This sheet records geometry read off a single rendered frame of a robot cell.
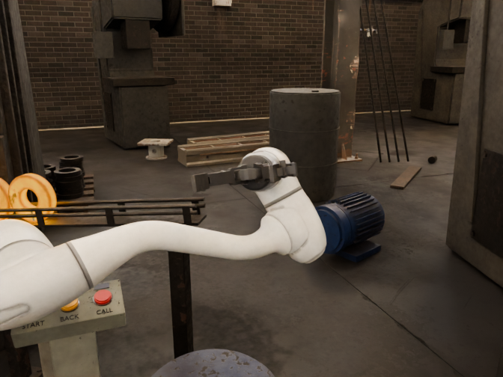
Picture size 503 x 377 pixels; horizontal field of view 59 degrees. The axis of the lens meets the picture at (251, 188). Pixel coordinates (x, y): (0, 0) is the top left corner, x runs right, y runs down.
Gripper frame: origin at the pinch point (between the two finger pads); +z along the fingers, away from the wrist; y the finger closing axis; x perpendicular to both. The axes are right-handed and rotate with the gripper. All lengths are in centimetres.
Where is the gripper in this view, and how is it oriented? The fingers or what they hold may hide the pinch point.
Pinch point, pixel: (233, 178)
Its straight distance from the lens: 75.7
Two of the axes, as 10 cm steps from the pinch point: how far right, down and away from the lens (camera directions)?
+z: -2.2, 0.9, -9.7
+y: 9.7, -1.2, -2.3
